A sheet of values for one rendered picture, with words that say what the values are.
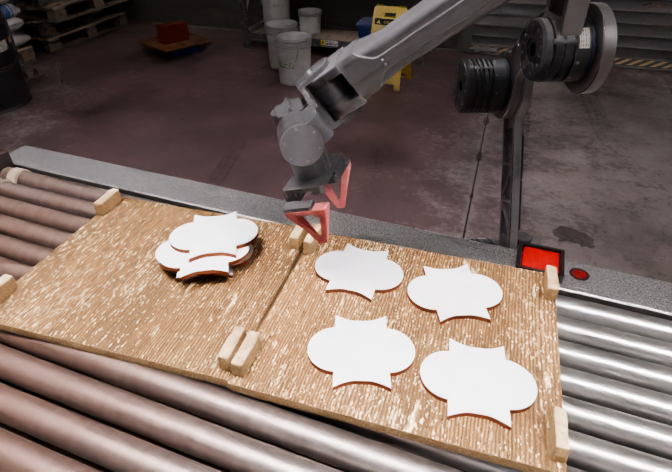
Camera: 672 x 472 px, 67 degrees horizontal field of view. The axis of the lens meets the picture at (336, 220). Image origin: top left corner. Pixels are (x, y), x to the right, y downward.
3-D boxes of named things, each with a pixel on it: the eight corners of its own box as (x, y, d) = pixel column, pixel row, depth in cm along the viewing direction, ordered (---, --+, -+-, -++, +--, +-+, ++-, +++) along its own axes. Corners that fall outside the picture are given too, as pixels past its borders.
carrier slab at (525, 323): (315, 237, 94) (315, 230, 93) (552, 281, 84) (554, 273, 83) (228, 390, 66) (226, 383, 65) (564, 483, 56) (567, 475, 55)
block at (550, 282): (542, 276, 83) (546, 263, 81) (554, 278, 82) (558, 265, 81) (543, 300, 78) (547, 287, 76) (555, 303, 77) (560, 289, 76)
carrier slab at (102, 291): (120, 202, 104) (118, 195, 103) (312, 235, 94) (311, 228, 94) (-24, 324, 76) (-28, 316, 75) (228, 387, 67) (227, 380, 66)
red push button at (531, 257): (521, 251, 91) (523, 245, 90) (557, 259, 90) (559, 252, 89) (519, 271, 87) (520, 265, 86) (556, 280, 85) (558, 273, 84)
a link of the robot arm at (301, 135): (361, 100, 75) (324, 55, 71) (380, 124, 65) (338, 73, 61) (300, 153, 77) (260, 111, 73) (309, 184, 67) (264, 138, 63)
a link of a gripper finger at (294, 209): (299, 253, 78) (277, 202, 73) (314, 225, 83) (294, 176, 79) (340, 250, 75) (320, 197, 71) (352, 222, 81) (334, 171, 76)
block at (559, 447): (546, 415, 62) (552, 402, 60) (563, 419, 61) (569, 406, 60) (548, 461, 57) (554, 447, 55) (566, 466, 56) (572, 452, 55)
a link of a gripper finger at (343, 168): (313, 226, 83) (294, 177, 79) (326, 202, 89) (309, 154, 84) (352, 222, 81) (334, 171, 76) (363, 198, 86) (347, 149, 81)
